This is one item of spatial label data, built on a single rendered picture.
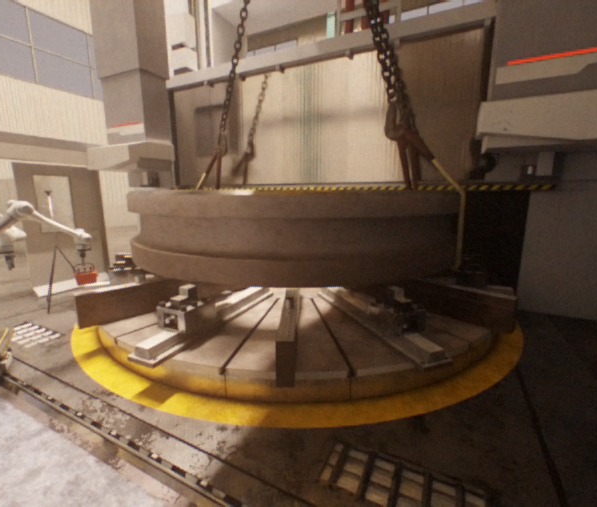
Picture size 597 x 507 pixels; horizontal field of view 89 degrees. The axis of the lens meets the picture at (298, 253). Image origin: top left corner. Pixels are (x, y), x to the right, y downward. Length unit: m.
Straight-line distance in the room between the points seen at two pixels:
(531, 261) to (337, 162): 3.41
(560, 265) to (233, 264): 4.60
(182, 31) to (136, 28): 1.61
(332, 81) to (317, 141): 1.01
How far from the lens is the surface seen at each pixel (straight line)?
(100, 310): 4.09
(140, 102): 6.72
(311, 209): 2.82
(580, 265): 5.82
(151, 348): 3.00
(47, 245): 7.03
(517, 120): 3.64
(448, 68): 5.75
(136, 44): 6.94
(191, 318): 3.12
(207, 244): 3.29
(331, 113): 6.01
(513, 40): 4.26
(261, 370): 2.72
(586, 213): 5.73
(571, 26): 4.33
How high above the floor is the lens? 1.74
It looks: 11 degrees down
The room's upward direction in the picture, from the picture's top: straight up
